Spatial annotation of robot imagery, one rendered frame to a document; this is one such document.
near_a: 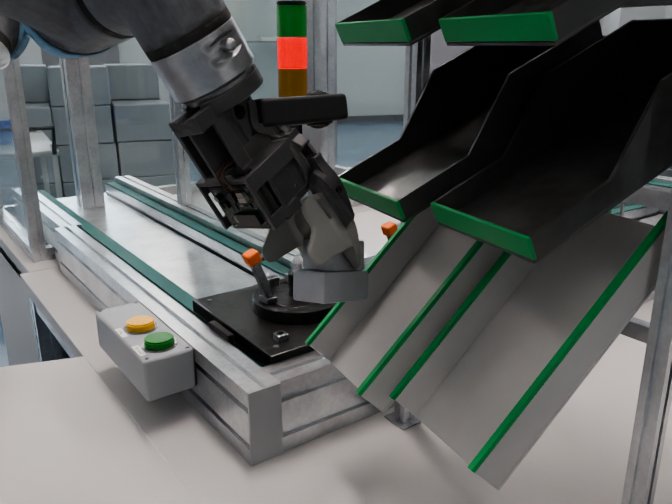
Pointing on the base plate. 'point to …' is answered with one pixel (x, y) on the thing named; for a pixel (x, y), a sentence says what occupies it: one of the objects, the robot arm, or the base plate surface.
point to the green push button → (159, 341)
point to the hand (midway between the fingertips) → (335, 252)
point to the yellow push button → (140, 323)
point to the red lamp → (292, 53)
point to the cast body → (330, 280)
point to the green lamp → (291, 20)
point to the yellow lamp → (292, 82)
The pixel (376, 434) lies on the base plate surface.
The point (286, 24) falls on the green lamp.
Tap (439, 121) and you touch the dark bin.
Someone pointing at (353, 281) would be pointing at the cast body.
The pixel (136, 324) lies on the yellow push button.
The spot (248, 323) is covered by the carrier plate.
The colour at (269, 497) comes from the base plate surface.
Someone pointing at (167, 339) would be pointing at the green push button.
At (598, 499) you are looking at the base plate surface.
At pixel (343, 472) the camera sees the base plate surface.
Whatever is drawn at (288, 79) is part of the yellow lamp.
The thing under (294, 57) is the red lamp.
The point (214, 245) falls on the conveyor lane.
